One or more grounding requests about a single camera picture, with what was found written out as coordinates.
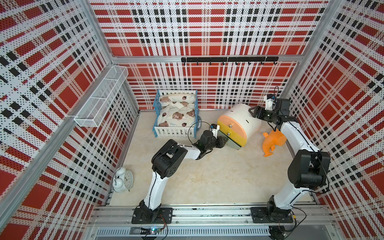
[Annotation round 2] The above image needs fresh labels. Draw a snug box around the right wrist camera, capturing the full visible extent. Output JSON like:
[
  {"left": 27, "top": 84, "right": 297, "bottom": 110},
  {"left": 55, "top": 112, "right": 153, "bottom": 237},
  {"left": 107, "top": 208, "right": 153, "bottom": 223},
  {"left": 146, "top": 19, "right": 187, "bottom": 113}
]
[{"left": 264, "top": 94, "right": 276, "bottom": 111}]

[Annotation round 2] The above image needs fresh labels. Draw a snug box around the black hook rail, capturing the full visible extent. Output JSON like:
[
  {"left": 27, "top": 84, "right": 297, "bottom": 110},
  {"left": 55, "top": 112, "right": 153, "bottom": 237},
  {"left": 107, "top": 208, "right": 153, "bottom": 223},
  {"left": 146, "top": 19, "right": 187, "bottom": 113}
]
[{"left": 181, "top": 57, "right": 279, "bottom": 64}]

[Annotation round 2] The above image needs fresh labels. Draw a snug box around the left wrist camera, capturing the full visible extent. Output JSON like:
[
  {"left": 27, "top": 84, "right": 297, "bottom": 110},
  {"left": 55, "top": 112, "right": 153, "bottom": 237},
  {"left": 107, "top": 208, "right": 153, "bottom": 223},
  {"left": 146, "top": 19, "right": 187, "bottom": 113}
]
[{"left": 210, "top": 124, "right": 220, "bottom": 138}]

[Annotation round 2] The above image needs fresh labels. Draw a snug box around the orange plush toy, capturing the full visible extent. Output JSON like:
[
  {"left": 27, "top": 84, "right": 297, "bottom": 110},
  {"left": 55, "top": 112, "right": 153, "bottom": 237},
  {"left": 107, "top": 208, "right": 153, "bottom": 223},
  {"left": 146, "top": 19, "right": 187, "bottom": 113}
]
[{"left": 262, "top": 130, "right": 287, "bottom": 157}]

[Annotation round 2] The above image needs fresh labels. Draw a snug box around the white alarm clock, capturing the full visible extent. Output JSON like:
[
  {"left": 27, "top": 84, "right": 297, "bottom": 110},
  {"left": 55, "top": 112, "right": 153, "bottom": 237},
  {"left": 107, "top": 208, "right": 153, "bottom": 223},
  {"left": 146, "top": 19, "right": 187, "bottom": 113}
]
[{"left": 113, "top": 167, "right": 134, "bottom": 193}]

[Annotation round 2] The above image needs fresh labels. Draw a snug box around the bear print bedding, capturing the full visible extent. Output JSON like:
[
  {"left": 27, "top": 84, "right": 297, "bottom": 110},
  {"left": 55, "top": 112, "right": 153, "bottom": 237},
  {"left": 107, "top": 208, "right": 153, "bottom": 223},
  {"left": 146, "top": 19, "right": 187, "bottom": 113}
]
[{"left": 157, "top": 93, "right": 196, "bottom": 127}]

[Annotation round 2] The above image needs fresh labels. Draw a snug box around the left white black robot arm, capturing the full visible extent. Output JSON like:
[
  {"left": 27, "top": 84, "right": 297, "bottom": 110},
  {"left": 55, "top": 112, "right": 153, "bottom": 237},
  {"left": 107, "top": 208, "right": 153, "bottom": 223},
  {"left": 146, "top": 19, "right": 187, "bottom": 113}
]
[{"left": 131, "top": 130, "right": 228, "bottom": 226}]

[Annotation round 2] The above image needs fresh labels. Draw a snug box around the round cabinet with coloured drawers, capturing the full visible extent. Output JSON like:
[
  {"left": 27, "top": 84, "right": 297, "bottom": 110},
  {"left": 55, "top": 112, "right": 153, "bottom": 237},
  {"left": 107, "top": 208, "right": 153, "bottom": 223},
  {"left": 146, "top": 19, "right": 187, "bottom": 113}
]
[{"left": 217, "top": 104, "right": 262, "bottom": 150}]

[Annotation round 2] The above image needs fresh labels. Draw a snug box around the blue white toy crib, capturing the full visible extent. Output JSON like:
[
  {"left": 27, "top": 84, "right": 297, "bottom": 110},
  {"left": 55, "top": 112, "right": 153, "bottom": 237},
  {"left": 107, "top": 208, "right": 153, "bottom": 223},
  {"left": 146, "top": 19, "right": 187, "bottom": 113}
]
[{"left": 153, "top": 90, "right": 201, "bottom": 138}]

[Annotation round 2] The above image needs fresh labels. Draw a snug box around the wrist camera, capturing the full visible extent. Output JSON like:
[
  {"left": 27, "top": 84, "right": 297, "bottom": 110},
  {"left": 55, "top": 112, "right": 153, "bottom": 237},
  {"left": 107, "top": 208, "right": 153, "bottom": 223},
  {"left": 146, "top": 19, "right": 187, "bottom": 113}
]
[
  {"left": 264, "top": 94, "right": 276, "bottom": 111},
  {"left": 210, "top": 124, "right": 220, "bottom": 138}
]

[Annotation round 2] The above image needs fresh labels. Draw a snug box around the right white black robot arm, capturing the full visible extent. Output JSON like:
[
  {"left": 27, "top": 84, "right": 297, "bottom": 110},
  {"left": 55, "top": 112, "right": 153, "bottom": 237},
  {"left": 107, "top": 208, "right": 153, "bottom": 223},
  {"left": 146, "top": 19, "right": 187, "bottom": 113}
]
[{"left": 249, "top": 94, "right": 331, "bottom": 223}]

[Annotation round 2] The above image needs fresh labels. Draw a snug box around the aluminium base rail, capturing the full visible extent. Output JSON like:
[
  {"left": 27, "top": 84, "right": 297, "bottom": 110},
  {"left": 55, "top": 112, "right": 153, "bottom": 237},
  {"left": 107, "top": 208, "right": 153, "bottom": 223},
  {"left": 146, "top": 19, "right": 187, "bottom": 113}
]
[{"left": 85, "top": 204, "right": 343, "bottom": 240}]

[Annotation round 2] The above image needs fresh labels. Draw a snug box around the white wire wall basket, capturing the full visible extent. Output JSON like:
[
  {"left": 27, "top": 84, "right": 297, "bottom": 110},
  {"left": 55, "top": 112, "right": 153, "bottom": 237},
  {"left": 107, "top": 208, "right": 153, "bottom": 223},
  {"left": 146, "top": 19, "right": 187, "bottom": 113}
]
[{"left": 75, "top": 66, "right": 128, "bottom": 128}]

